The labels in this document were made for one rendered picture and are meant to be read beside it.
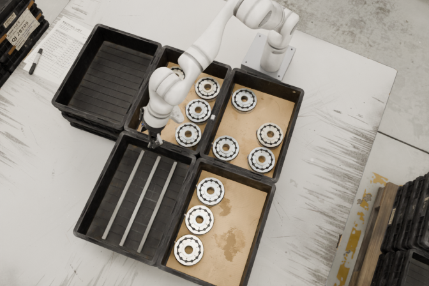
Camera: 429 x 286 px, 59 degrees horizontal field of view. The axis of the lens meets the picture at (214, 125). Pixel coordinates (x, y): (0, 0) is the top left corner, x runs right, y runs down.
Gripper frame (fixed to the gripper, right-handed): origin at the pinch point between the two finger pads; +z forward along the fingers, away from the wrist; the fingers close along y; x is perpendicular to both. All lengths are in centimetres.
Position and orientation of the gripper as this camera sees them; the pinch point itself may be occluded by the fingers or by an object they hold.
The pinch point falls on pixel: (147, 136)
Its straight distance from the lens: 127.6
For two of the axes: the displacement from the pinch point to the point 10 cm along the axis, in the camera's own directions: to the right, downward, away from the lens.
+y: 4.4, 8.5, -2.8
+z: -3.2, 4.5, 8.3
